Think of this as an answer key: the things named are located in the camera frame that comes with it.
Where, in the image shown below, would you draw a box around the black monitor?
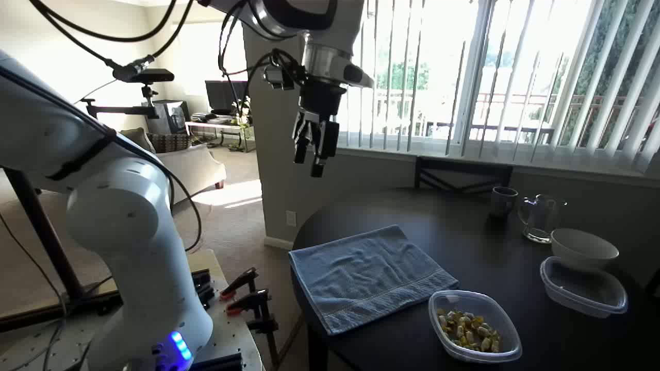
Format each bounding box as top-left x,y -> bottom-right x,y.
204,77 -> 251,118

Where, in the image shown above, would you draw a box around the black stereo camera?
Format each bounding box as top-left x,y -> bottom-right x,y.
110,63 -> 176,87

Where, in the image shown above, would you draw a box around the white vertical window blinds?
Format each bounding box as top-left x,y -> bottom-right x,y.
336,0 -> 660,175

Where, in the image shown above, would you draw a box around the white bowl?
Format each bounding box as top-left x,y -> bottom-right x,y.
549,226 -> 620,271

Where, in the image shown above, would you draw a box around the clear plastic lunchbox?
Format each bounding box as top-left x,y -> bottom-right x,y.
427,289 -> 523,365

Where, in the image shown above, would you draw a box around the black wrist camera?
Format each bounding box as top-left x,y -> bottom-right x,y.
262,56 -> 304,93

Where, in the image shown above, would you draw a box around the black stand pole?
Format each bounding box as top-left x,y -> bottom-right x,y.
0,166 -> 125,332

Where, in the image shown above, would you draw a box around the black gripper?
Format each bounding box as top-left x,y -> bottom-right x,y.
292,73 -> 346,178

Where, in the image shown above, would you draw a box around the yellow food pieces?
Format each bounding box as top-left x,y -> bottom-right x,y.
437,308 -> 502,355

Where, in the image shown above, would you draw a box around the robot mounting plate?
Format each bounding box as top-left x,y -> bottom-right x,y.
0,244 -> 267,371

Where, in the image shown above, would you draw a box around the black clamp orange handle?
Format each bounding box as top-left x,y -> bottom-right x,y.
219,265 -> 260,303
224,286 -> 282,371

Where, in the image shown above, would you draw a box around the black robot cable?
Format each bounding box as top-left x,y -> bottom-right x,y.
28,0 -> 304,93

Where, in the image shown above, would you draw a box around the clear glass cup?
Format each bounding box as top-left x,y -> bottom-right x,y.
515,192 -> 568,244

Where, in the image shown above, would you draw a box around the blue towel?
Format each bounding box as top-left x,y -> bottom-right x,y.
287,224 -> 459,338

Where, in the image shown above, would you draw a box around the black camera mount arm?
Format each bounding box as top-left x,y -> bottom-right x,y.
77,81 -> 161,119

